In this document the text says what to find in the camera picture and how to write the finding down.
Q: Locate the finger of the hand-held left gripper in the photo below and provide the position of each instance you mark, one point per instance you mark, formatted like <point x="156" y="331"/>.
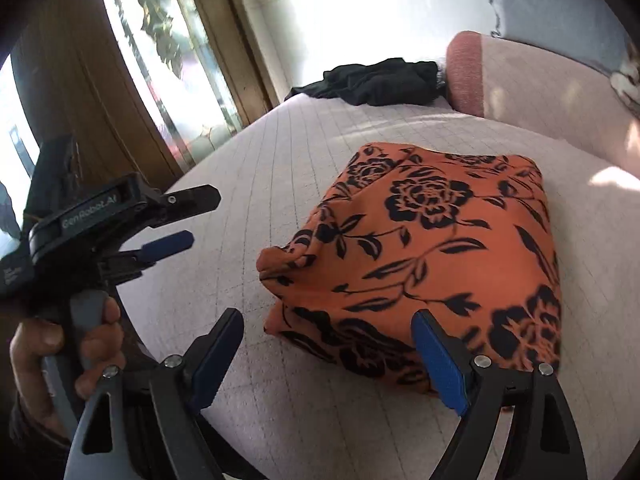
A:
<point x="167" y="246"/>
<point x="192" y="200"/>

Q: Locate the beige patterned blanket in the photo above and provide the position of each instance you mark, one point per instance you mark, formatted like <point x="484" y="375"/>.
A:
<point x="625" y="82"/>

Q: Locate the grey blue pillow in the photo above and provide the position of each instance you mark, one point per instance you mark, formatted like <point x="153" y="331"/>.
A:
<point x="550" y="5"/>

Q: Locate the orange floral dress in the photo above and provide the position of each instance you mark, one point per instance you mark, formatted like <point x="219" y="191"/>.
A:
<point x="430" y="260"/>

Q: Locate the black cloth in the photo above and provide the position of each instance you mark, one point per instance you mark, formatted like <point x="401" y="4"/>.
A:
<point x="370" y="82"/>

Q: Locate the white quilted bed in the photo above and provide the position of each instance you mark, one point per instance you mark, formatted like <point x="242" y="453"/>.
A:
<point x="260" y="220"/>

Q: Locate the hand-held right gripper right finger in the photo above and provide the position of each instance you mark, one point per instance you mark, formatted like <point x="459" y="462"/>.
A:
<point x="442" y="360"/>

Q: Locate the wooden door with glass panel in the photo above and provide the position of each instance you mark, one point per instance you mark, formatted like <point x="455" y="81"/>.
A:
<point x="125" y="70"/>

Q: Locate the pink long pillow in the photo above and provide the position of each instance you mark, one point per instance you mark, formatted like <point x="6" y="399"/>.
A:
<point x="510" y="80"/>

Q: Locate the person's left hand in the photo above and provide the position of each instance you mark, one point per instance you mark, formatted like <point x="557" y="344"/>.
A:
<point x="35" y="360"/>

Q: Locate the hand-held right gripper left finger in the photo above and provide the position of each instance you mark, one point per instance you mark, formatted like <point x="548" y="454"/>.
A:
<point x="215" y="360"/>

